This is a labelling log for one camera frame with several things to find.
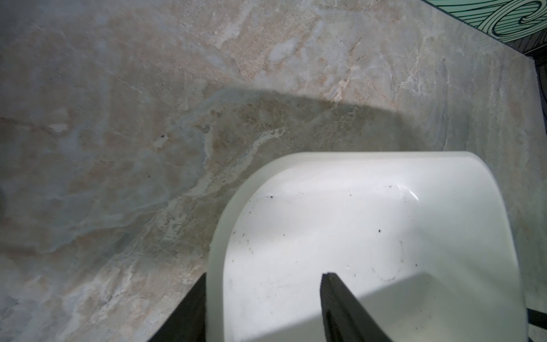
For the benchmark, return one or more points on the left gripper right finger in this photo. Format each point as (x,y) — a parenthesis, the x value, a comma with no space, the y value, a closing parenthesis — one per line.
(344,318)

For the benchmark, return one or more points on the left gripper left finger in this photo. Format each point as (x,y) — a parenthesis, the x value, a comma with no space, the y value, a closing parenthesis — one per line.
(187,323)

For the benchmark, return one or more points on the white storage box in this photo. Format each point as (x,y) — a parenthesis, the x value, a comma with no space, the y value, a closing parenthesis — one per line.
(421,239)

